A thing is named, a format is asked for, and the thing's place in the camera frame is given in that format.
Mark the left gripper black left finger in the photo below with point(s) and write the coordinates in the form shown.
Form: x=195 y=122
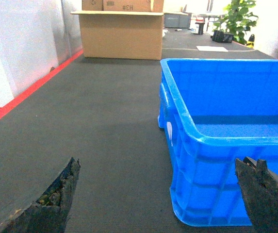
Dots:
x=49 y=213

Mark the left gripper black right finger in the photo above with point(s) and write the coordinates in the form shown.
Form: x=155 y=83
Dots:
x=259 y=188

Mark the large blue plastic crate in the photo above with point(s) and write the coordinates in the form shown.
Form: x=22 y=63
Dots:
x=214 y=111

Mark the open cardboard box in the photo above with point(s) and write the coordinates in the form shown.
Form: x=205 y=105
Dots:
x=122 y=29

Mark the red floor tape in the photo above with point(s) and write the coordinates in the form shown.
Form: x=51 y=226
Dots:
x=35 y=86

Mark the black floor mat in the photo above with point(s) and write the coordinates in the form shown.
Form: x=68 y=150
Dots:
x=102 y=112

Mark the white paper sheet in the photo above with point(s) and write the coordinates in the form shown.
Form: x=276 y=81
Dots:
x=212 y=48

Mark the black plant pot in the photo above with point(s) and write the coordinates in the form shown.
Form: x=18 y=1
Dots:
x=222 y=37

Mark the green potted plant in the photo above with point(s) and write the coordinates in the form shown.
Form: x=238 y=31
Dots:
x=237 y=20

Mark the grey storage bin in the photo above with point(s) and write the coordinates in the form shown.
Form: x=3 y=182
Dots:
x=177 y=20

